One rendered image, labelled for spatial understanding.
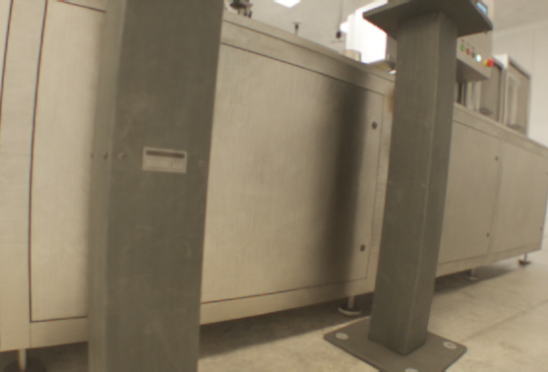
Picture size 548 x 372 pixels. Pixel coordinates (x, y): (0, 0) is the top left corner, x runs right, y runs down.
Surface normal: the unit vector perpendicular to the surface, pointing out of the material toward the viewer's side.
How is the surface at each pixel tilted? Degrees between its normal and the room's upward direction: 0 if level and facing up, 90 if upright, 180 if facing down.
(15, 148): 90
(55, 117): 90
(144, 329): 90
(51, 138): 90
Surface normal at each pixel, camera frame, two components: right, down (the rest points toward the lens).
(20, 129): 0.53, 0.09
